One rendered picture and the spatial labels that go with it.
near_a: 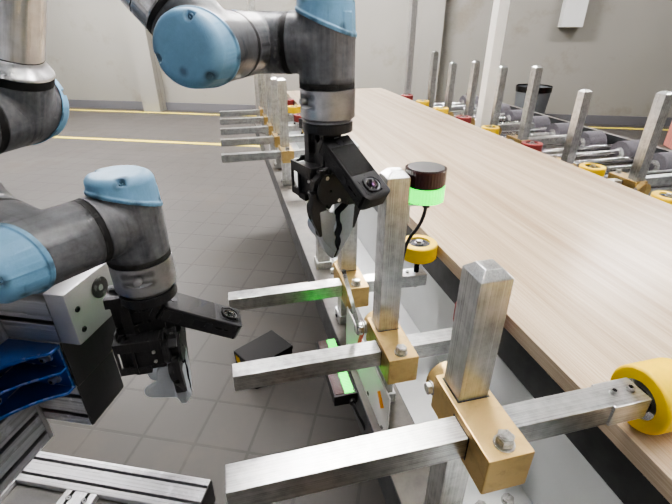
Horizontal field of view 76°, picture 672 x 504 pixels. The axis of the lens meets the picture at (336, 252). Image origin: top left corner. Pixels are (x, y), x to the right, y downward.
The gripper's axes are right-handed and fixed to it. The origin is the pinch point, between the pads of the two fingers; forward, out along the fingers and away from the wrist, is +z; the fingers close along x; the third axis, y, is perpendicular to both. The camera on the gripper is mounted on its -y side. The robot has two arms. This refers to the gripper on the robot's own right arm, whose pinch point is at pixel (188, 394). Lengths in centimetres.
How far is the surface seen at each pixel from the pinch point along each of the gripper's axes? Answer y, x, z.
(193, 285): 19, -169, 83
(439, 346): -40.7, 1.7, -2.3
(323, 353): -21.2, -0.2, -3.3
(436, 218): -58, -37, -7
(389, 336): -32.5, -0.5, -4.3
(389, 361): -30.5, 5.0, -4.2
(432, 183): -37.4, -0.9, -30.3
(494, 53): -129, -134, -38
